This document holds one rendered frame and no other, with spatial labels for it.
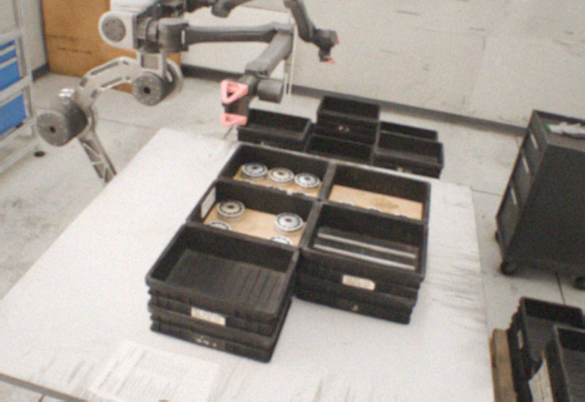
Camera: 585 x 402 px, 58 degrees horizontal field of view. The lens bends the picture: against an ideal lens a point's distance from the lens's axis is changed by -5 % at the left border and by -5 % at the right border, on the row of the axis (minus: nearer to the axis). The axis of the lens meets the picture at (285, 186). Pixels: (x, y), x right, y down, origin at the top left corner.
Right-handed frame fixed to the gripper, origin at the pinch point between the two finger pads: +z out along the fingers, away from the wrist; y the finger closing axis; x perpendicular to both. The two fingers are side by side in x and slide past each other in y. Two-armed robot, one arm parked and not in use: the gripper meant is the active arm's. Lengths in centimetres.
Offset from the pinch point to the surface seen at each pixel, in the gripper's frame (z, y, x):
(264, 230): -38, 62, -4
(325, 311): -18, 75, -31
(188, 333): 9, 71, 7
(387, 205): -71, 62, -46
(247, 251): -18, 57, -3
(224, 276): -10, 62, 2
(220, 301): 10, 53, -3
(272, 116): -185, 88, 29
